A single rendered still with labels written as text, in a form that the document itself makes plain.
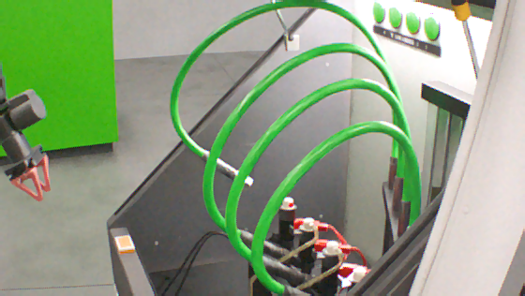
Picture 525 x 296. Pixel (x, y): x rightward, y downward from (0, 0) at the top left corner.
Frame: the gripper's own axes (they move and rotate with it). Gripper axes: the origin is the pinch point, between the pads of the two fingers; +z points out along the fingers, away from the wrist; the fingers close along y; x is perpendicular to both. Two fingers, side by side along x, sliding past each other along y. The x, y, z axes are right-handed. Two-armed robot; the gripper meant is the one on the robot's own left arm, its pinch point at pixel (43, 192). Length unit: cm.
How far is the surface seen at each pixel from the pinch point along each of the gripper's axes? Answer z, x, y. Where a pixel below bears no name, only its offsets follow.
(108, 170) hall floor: 66, 98, 251
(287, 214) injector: 14, -52, -26
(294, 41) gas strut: -4, -62, 9
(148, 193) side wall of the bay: 8.9, -23.5, -2.6
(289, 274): 15, -52, -43
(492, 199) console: 5, -79, -63
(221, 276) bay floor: 32.0, -28.4, -3.6
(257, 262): 6, -52, -53
